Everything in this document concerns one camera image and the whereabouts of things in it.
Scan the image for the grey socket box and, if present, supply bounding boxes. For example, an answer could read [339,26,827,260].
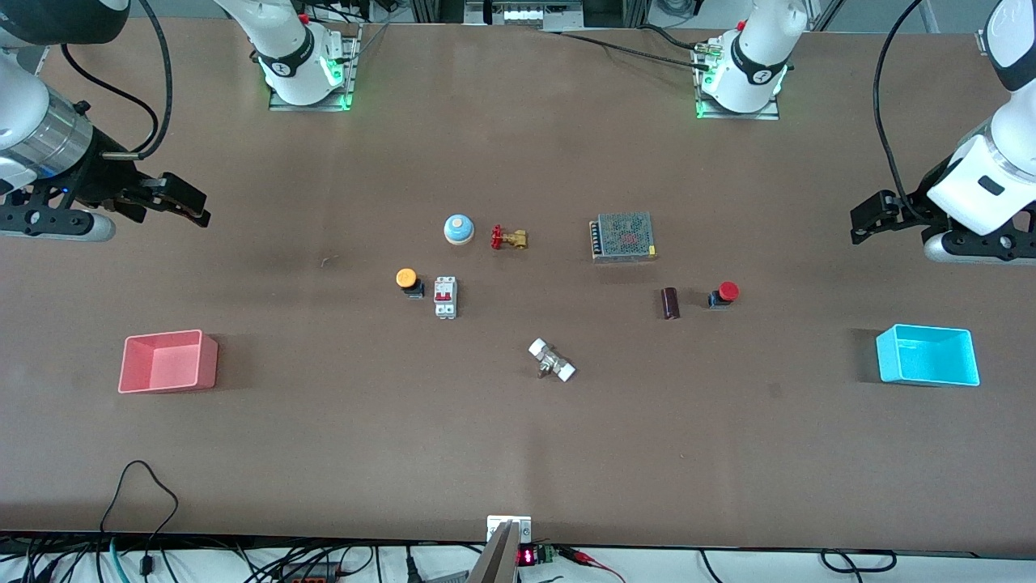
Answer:
[464,0,585,33]

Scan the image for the grey camera support bar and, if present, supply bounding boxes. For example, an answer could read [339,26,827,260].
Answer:
[468,521,519,583]

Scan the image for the red clip lead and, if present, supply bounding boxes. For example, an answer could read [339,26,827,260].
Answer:
[558,547,624,583]

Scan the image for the black looped cable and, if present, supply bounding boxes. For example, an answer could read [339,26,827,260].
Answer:
[100,460,180,576]

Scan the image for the cyan plastic bin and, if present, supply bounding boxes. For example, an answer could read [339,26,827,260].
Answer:
[877,324,982,387]

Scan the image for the white metal camera bracket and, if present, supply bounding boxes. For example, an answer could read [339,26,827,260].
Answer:
[486,515,533,545]

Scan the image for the pink plastic bin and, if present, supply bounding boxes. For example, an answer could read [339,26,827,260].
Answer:
[118,329,219,395]

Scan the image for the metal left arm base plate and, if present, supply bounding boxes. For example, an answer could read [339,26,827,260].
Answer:
[694,40,780,121]

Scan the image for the black table cable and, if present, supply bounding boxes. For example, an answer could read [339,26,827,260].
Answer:
[557,24,717,74]

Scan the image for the black coiled cable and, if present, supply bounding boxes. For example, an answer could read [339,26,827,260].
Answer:
[820,549,898,574]

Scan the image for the metal fitting white ends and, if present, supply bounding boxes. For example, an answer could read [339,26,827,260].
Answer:
[528,338,577,383]

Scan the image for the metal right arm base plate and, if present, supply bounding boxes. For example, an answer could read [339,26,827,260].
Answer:
[269,23,359,112]

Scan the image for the metal mesh power supply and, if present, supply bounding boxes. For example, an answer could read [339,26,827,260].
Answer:
[589,211,657,264]

